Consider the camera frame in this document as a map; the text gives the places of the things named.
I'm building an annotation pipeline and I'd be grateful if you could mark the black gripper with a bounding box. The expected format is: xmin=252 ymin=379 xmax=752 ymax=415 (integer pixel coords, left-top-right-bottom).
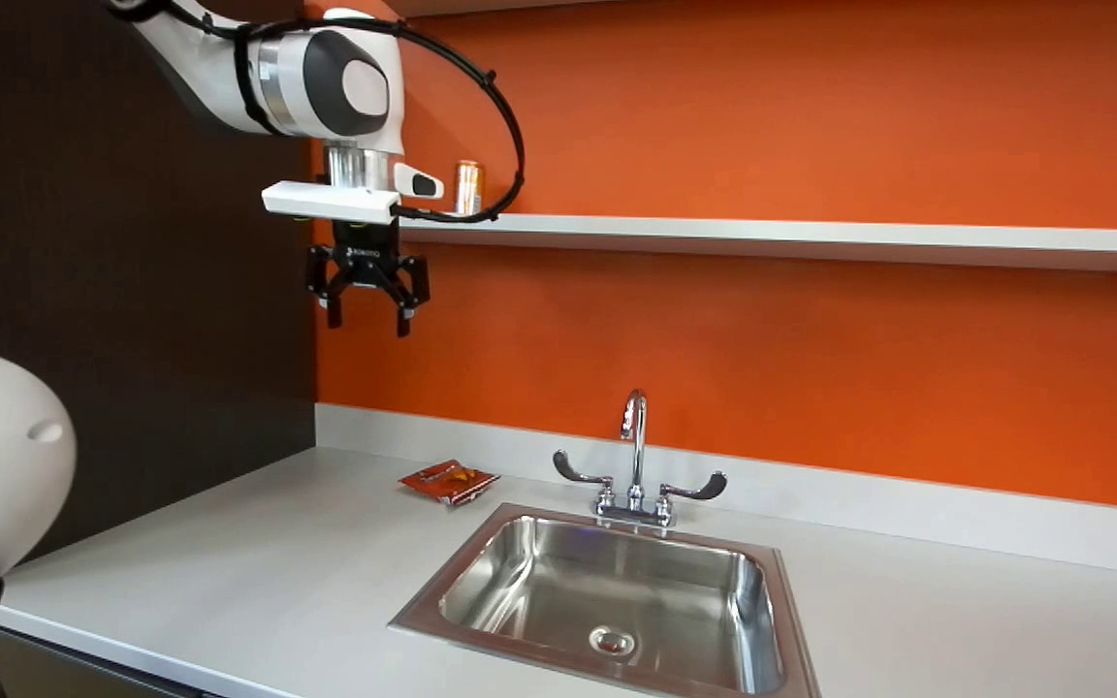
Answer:
xmin=304 ymin=219 xmax=433 ymax=341

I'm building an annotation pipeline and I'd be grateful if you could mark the dark wood cabinet panel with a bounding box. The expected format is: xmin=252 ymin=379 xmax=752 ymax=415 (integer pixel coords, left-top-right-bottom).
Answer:
xmin=0 ymin=0 xmax=325 ymax=561

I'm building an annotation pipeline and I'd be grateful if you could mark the overhead cabinet underside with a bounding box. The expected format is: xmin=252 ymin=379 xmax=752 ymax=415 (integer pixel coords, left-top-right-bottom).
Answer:
xmin=380 ymin=0 xmax=614 ymax=25

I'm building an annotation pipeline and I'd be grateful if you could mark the stainless steel sink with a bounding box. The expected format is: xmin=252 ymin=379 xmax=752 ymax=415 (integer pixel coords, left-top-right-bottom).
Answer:
xmin=387 ymin=499 xmax=827 ymax=698

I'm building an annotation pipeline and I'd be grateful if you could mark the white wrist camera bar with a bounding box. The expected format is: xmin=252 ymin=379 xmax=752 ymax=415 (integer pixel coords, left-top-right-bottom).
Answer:
xmin=256 ymin=180 xmax=409 ymax=229

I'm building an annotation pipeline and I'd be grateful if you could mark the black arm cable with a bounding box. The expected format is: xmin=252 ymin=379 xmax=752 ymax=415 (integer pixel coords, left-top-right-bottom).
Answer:
xmin=127 ymin=0 xmax=530 ymax=229

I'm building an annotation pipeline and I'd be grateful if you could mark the chrome two-handle faucet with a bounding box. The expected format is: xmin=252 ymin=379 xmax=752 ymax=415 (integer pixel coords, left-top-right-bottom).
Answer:
xmin=552 ymin=388 xmax=732 ymax=544

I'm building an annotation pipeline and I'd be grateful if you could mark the white wall shelf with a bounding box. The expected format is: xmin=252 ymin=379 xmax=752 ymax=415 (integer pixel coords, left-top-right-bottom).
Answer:
xmin=390 ymin=208 xmax=1117 ymax=281

